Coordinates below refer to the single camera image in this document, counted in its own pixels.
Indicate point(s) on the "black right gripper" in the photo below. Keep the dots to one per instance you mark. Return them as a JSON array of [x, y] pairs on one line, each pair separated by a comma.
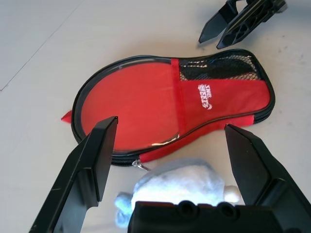
[[282, 4]]

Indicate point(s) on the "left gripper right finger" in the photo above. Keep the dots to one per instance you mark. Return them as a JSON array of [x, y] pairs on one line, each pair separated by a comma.
[[262, 170]]

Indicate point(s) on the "red black paddle case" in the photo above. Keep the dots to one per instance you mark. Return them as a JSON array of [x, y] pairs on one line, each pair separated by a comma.
[[218, 104]]

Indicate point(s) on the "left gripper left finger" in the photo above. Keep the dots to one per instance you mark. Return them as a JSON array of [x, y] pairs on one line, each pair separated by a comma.
[[80, 170]]

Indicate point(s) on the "white stuffed cloth ball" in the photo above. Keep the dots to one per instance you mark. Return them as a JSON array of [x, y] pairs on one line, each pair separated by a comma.
[[177, 184]]

